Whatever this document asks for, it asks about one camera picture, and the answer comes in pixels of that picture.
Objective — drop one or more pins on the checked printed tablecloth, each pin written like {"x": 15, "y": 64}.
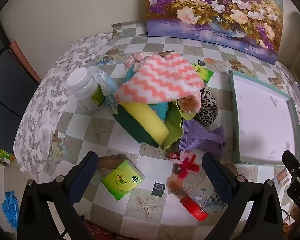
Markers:
{"x": 120, "y": 155}

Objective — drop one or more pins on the blue face mask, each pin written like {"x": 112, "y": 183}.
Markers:
{"x": 110, "y": 85}

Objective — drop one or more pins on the red patterned fabric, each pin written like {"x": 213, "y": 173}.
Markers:
{"x": 100, "y": 231}

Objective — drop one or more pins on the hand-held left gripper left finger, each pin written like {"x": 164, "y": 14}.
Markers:
{"x": 86, "y": 170}

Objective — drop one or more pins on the white tray with green rim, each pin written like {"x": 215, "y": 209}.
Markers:
{"x": 260, "y": 120}

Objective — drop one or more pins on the dark cabinet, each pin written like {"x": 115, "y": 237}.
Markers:
{"x": 7, "y": 92}

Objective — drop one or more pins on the green box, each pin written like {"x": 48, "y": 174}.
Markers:
{"x": 1, "y": 153}

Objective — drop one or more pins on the flower painting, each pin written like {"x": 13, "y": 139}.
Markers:
{"x": 215, "y": 5}

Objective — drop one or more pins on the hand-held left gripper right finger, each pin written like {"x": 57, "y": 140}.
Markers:
{"x": 215, "y": 172}

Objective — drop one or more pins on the yellow green sponge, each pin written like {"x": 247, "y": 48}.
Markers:
{"x": 145, "y": 120}

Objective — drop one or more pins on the white plastic bottle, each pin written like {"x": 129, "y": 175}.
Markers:
{"x": 85, "y": 90}

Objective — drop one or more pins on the green tissue pack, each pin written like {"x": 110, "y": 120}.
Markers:
{"x": 122, "y": 180}
{"x": 203, "y": 73}

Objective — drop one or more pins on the pink soft cloth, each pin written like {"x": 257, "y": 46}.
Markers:
{"x": 135, "y": 58}

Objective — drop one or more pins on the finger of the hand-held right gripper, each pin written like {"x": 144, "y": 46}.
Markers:
{"x": 292, "y": 162}

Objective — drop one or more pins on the blue plastic bag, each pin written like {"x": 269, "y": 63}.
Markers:
{"x": 11, "y": 210}

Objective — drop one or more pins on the pink white zigzag fuzzy cloth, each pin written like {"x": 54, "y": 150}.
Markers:
{"x": 162, "y": 77}

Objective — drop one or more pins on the grey leaf pattern tablecloth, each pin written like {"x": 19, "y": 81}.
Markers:
{"x": 40, "y": 105}

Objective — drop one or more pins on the red tape roll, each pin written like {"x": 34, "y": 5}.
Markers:
{"x": 193, "y": 208}

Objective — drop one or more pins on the red pink yarn doll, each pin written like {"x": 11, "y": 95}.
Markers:
{"x": 187, "y": 166}

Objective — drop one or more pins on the green cloth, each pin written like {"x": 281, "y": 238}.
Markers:
{"x": 173, "y": 127}

